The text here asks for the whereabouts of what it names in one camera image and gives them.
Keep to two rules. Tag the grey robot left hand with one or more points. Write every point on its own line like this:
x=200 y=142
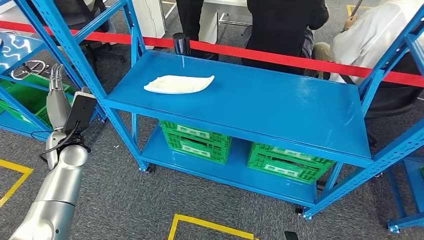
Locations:
x=58 y=109

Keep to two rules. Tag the white desk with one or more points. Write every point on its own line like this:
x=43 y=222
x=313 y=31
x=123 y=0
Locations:
x=208 y=23

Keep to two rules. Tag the white panel board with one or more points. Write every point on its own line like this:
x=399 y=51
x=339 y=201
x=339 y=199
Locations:
x=150 y=20

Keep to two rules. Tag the black-topped stanchion post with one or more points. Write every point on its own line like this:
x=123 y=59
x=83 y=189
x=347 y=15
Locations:
x=181 y=43

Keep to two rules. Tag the white moulded plastic part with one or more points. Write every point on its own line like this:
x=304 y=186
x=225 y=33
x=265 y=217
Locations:
x=179 y=85

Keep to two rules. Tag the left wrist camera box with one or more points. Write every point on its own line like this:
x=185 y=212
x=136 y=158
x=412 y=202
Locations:
x=81 y=111

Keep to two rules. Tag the red barrier belt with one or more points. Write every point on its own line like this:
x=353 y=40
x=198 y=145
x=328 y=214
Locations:
x=112 y=38
x=265 y=58

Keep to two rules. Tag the black office chair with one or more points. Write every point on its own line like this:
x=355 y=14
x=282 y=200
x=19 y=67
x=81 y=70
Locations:
x=394 y=96
x=76 y=13

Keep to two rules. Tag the yellow floor tape square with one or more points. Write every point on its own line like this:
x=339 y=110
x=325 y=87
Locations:
x=205 y=224
x=16 y=165

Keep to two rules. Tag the small black floor object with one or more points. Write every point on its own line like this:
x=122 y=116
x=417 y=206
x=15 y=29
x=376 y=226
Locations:
x=320 y=185

